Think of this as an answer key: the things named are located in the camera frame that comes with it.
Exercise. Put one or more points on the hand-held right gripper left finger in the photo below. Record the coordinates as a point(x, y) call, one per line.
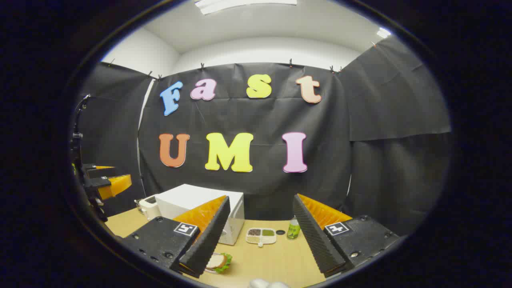
point(208, 236)

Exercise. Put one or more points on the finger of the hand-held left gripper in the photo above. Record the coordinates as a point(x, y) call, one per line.
point(116, 186)
point(102, 172)

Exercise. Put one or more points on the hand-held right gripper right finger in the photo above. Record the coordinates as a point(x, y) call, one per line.
point(314, 236)

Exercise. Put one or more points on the sandwich with lettuce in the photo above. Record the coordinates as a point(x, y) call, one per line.
point(219, 262)

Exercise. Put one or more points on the white microwave oven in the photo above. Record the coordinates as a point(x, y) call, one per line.
point(188, 198)

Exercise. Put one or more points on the green drink bottle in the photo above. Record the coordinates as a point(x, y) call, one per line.
point(293, 230)

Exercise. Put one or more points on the white rectangular tray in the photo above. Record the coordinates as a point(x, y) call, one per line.
point(208, 271)

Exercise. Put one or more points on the white toaster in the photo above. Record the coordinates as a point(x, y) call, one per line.
point(151, 206)

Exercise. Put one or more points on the white divided grain dish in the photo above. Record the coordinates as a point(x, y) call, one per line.
point(260, 236)

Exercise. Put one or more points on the small ceiling light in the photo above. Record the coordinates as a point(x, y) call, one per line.
point(383, 32)

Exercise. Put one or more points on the long ceiling light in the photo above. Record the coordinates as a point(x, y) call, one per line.
point(244, 4)

